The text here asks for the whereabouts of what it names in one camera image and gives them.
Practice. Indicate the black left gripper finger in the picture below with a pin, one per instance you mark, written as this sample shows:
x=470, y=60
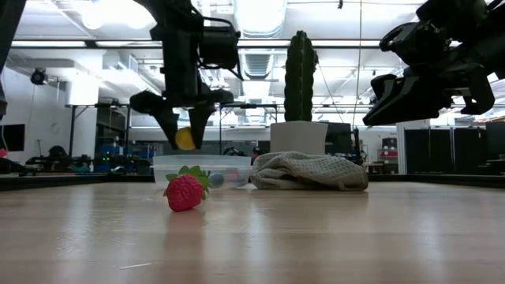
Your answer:
x=198, y=122
x=170, y=124

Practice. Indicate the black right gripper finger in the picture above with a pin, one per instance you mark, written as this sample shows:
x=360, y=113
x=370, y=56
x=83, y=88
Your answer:
x=414, y=98
x=382, y=84

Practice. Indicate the yellow lemon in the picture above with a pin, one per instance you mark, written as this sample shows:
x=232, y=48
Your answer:
x=184, y=139

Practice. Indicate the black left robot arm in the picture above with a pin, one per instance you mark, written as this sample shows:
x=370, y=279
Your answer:
x=165, y=10

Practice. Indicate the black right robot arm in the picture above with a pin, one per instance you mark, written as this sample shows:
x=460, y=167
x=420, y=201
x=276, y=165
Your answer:
x=465, y=16

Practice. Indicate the clear plastic tupperware container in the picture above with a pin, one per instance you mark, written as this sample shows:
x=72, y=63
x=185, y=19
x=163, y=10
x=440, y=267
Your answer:
x=236, y=163

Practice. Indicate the black storage cabinets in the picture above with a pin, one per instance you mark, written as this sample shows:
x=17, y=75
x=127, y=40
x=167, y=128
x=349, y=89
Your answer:
x=442, y=152

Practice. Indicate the dark background monitor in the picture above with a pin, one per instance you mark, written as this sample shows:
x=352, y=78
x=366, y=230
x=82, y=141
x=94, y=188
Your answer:
x=339, y=138

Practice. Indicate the green cactus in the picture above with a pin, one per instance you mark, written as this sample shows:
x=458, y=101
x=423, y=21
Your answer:
x=300, y=79

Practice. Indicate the white plant pot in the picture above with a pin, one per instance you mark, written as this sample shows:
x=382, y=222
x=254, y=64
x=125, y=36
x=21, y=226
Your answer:
x=298, y=138

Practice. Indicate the grey waffle cloth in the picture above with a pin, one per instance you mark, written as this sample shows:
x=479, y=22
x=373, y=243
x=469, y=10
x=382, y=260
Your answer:
x=311, y=169

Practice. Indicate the black background workstation frame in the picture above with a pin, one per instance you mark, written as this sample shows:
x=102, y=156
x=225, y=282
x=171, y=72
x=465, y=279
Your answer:
x=220, y=134

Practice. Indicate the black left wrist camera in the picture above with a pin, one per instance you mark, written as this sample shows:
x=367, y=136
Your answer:
x=219, y=47

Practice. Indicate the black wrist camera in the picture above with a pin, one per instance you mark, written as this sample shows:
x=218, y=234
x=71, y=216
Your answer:
x=414, y=41
x=219, y=47

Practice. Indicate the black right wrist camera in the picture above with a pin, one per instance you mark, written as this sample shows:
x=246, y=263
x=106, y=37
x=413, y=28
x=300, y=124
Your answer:
x=414, y=41

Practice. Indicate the black ceiling camera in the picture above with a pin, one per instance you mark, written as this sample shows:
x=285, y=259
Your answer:
x=38, y=76

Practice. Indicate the black wall monitor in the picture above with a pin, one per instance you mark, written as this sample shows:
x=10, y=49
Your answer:
x=13, y=137

